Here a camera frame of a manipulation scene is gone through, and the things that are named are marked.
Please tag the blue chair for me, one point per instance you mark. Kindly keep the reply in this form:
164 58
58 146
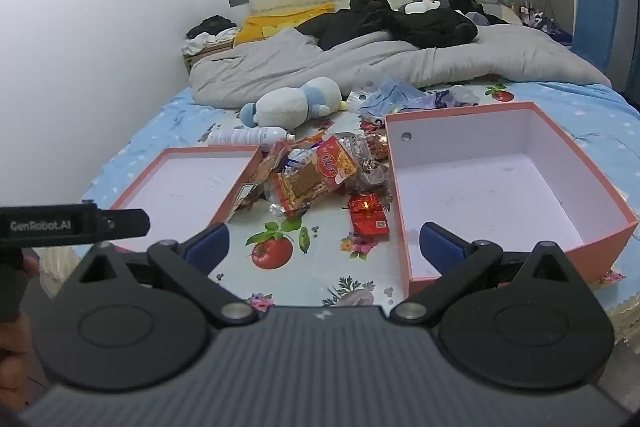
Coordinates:
595 22

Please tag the clear packet with brown snack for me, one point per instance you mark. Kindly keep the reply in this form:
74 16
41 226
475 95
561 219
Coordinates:
375 146

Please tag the dark crumpled plastic bag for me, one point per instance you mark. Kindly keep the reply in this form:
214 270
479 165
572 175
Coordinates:
457 96

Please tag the group of small bottles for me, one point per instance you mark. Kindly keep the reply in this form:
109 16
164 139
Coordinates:
530 13

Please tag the red gold snack packet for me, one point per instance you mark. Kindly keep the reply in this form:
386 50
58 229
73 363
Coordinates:
369 216

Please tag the yellow pillow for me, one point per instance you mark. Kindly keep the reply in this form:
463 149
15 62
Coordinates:
270 24

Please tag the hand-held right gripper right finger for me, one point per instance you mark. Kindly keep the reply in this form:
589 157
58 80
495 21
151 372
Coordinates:
440 248

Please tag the white spray bottle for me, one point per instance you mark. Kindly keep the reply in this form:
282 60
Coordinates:
245 136

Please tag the black and white clothes pile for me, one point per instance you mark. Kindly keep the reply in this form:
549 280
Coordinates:
210 29

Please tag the red orange snack packet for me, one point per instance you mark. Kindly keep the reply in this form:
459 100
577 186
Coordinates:
274 162

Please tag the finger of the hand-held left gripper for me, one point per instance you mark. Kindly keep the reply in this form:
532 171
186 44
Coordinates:
125 223

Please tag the pink cardboard box lid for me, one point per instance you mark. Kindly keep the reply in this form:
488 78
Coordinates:
190 177

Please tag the blue white snack packet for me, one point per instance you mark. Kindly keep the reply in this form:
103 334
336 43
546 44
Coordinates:
300 157

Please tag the black clothing pile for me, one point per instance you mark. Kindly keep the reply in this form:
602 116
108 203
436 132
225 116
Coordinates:
380 24

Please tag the clear blue plastic bag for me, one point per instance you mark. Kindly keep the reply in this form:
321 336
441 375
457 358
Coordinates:
390 94

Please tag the small silver snack packet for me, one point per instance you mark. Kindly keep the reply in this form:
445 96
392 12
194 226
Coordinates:
249 198

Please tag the small white grey plush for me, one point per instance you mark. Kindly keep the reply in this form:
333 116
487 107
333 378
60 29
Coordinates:
425 4

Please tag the white and blue plush toy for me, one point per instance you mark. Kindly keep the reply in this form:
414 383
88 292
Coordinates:
285 104

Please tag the orange strips packet red label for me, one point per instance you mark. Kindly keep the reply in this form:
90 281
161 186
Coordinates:
307 187

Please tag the person's left hand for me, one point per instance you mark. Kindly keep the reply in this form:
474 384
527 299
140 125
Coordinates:
12 347

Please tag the brown cardboard box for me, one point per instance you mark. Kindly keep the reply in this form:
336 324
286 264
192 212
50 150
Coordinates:
202 57

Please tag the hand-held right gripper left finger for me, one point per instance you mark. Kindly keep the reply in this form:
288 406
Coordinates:
210 248

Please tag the grey quilt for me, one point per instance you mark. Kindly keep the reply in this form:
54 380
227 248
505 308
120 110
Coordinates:
360 62

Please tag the deep pink cardboard box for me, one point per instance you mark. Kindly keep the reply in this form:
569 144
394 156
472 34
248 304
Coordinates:
475 187

